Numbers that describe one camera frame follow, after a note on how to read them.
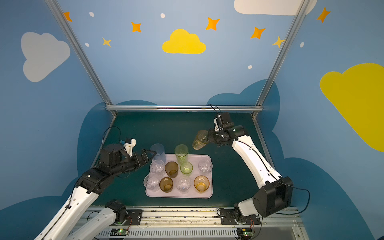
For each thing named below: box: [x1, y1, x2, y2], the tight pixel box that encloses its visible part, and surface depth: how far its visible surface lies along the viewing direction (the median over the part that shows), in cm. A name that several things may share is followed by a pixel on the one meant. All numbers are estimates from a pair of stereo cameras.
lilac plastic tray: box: [145, 154, 213, 199], surface depth 85 cm
